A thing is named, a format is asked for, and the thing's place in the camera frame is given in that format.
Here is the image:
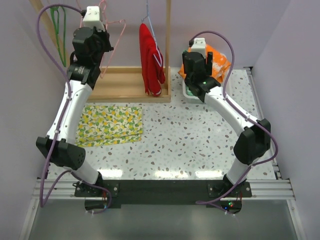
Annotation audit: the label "orange tie-dye trousers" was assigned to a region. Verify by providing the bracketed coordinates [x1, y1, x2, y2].
[177, 43, 232, 83]

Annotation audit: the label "pink wire hanger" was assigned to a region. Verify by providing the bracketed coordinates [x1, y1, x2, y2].
[79, 0, 107, 30]
[99, 19, 127, 79]

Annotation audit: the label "blue wire hanger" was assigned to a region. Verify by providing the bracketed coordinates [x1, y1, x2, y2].
[141, 0, 163, 67]

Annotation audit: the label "green tie-dye trousers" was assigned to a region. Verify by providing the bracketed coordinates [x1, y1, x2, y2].
[186, 90, 193, 97]

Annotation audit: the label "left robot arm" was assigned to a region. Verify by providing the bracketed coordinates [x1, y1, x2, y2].
[36, 26, 114, 196]

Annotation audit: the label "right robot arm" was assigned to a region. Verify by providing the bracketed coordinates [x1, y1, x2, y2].
[182, 51, 271, 197]

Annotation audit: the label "red trousers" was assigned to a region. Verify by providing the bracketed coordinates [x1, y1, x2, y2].
[139, 23, 166, 97]

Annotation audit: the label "green plastic hanger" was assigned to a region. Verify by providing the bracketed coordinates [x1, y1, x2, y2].
[49, 6, 67, 67]

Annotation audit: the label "white plastic basket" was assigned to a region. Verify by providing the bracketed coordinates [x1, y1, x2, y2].
[182, 81, 203, 104]

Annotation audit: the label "wooden clothes rack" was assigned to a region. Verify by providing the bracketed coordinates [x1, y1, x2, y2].
[30, 0, 171, 103]

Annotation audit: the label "lemon print cloth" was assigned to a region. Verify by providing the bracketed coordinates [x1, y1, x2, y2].
[75, 105, 143, 147]

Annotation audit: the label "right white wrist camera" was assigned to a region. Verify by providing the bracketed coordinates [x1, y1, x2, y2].
[188, 37, 207, 59]

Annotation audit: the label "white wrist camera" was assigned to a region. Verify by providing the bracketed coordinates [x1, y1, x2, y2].
[82, 5, 106, 32]
[188, 37, 207, 59]

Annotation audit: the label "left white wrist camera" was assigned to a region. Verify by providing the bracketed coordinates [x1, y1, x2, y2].
[82, 5, 106, 32]

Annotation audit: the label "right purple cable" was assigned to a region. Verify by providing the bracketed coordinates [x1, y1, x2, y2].
[188, 30, 280, 210]

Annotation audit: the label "purple cable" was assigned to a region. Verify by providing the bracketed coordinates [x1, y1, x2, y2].
[188, 30, 280, 210]
[36, 3, 113, 215]

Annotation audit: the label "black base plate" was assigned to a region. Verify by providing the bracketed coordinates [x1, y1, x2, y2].
[74, 179, 253, 213]

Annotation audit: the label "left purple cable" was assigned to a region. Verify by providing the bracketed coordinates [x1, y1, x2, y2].
[36, 3, 113, 215]

